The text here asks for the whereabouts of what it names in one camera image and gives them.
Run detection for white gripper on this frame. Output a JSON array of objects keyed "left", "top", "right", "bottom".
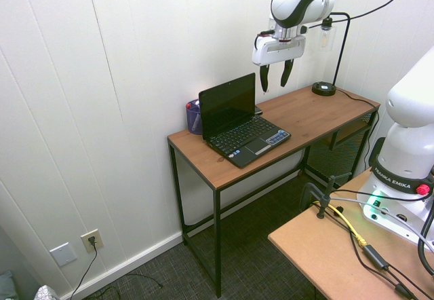
[{"left": 251, "top": 34, "right": 308, "bottom": 94}]

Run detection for black laptop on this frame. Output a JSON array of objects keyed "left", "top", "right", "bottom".
[{"left": 198, "top": 73, "right": 292, "bottom": 170}]

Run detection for black desk lamp glass shade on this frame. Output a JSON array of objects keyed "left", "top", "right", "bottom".
[{"left": 311, "top": 11, "right": 352, "bottom": 97}]

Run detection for purple pen cup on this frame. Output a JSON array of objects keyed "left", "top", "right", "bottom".
[{"left": 185, "top": 98, "right": 204, "bottom": 135}]

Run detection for black screw clamp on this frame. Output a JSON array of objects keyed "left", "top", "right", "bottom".
[{"left": 300, "top": 172, "right": 352, "bottom": 220}]

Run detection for light fibreboard robot table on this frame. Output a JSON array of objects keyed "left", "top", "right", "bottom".
[{"left": 267, "top": 169, "right": 434, "bottom": 300}]

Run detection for patterned tissue box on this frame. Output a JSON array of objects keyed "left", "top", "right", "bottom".
[{"left": 35, "top": 284, "right": 61, "bottom": 300}]

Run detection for teal grey cushion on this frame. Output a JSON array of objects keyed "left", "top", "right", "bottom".
[{"left": 0, "top": 271, "right": 18, "bottom": 300}]

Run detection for wooden desk black metal frame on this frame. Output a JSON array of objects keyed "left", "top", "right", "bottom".
[{"left": 167, "top": 84, "right": 382, "bottom": 298}]

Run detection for black lamp power cable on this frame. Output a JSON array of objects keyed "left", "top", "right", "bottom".
[{"left": 334, "top": 88, "right": 380, "bottom": 170}]

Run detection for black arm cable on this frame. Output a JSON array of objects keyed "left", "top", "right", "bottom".
[{"left": 304, "top": 0, "right": 421, "bottom": 29}]

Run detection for grey cable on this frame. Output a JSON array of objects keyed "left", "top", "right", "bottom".
[{"left": 328, "top": 195, "right": 434, "bottom": 246}]

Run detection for yellow cable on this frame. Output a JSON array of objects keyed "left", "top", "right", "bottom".
[{"left": 330, "top": 204, "right": 369, "bottom": 247}]

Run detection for black cable adapter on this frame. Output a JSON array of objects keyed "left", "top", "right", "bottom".
[{"left": 361, "top": 244, "right": 391, "bottom": 270}]

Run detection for beige wall outlet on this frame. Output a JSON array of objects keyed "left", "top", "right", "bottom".
[{"left": 80, "top": 228, "right": 104, "bottom": 254}]

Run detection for thin black table cable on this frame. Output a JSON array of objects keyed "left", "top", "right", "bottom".
[{"left": 349, "top": 218, "right": 418, "bottom": 300}]

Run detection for black power cord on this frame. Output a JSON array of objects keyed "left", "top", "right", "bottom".
[{"left": 69, "top": 237, "right": 163, "bottom": 300}]

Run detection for white blank wall plate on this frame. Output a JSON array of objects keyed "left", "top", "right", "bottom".
[{"left": 49, "top": 242, "right": 78, "bottom": 267}]

